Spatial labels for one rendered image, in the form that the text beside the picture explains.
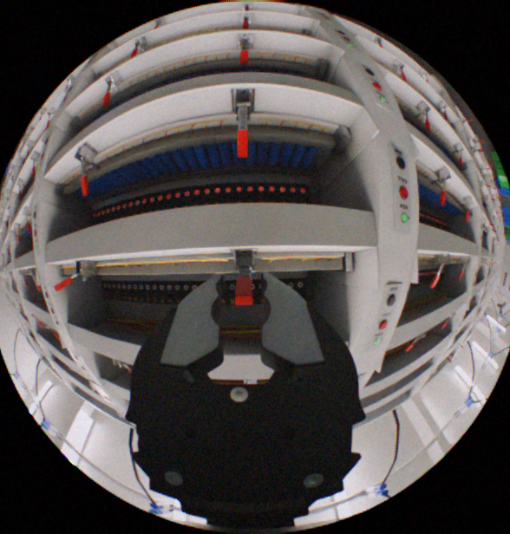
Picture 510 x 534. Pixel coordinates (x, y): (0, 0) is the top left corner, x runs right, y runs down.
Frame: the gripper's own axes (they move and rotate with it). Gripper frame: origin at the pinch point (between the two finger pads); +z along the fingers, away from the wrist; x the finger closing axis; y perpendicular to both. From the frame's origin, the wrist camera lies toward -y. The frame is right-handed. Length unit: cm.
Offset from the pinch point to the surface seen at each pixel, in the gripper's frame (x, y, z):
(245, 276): 0.2, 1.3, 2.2
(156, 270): -12.4, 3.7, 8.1
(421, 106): 42, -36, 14
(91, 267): -25.5, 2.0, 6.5
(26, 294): -115, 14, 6
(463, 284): 86, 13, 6
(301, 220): 5.9, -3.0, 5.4
